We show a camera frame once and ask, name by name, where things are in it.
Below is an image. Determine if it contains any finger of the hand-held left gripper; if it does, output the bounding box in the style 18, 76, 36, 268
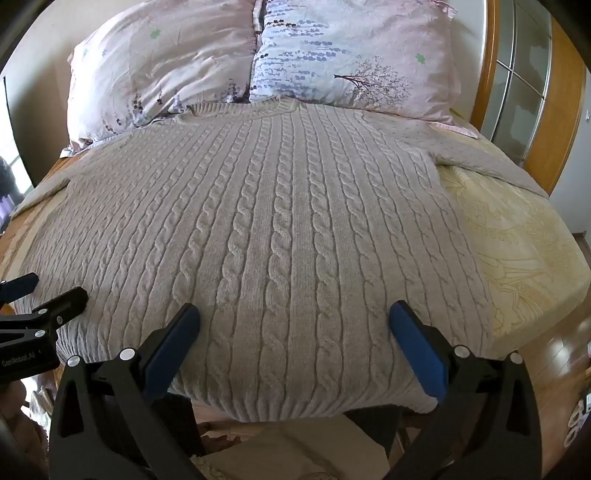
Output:
0, 272, 40, 305
18, 286, 89, 334

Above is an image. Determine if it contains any yellow patterned bed sheet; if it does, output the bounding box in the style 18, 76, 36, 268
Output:
0, 108, 587, 361

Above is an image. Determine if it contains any pink floral pillow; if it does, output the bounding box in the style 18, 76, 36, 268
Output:
60, 0, 259, 158

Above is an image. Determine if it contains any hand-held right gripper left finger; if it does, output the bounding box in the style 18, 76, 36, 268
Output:
48, 302, 204, 480

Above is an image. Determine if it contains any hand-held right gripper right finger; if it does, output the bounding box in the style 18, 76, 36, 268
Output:
389, 300, 543, 480

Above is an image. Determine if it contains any blue tree-print pillow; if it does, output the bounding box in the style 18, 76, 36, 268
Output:
249, 0, 481, 139

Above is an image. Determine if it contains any wooden wall shelf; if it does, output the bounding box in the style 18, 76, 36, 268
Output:
468, 0, 587, 195

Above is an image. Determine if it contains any cream knit garment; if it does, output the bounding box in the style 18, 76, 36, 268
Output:
196, 413, 393, 480

